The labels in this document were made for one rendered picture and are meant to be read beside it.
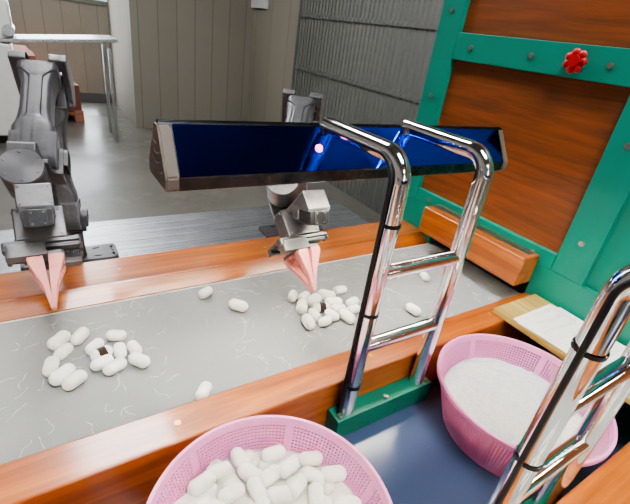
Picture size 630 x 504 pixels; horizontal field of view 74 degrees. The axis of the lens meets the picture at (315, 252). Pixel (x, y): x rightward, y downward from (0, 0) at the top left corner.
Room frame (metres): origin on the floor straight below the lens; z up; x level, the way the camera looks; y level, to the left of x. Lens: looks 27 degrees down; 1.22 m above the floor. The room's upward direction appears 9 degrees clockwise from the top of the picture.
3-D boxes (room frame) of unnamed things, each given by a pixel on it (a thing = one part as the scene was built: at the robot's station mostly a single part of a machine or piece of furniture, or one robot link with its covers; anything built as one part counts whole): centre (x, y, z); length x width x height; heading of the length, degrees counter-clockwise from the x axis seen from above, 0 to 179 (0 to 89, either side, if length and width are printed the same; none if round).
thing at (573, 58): (0.90, -0.44, 1.24); 0.04 x 0.02 x 0.05; 36
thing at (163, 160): (0.64, -0.06, 1.08); 0.62 x 0.08 x 0.07; 126
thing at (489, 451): (0.52, -0.36, 0.72); 0.27 x 0.27 x 0.10
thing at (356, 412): (0.58, -0.10, 0.90); 0.20 x 0.19 x 0.45; 126
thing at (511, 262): (0.95, -0.38, 0.83); 0.30 x 0.06 x 0.07; 36
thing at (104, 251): (0.84, 0.57, 0.71); 0.20 x 0.07 x 0.08; 125
